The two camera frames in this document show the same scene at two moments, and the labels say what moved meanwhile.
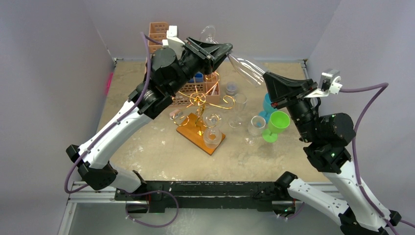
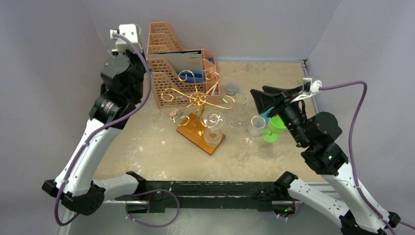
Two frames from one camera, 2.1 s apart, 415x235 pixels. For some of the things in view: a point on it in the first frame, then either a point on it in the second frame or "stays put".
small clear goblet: [257, 124] stays put
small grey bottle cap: [231, 88] stays put
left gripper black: [207, 54] to [131, 54]
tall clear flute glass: [240, 101] stays put
